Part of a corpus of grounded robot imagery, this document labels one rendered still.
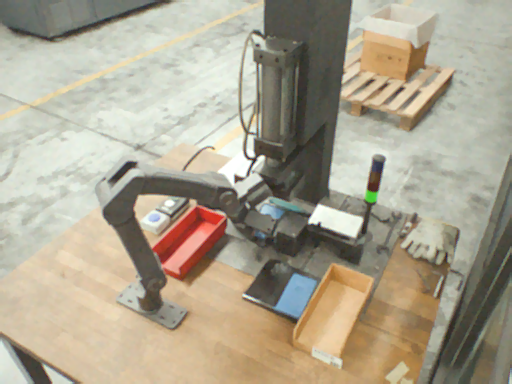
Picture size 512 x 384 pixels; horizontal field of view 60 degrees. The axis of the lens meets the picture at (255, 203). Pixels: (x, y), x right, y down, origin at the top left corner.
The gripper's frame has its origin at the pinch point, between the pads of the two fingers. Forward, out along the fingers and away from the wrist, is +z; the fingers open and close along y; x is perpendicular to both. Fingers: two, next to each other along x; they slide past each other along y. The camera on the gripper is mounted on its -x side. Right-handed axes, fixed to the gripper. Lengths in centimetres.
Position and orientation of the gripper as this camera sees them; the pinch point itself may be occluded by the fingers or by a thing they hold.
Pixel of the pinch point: (251, 231)
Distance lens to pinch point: 126.9
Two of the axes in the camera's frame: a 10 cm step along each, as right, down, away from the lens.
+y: 4.2, -8.6, 2.7
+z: 2.4, 4.0, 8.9
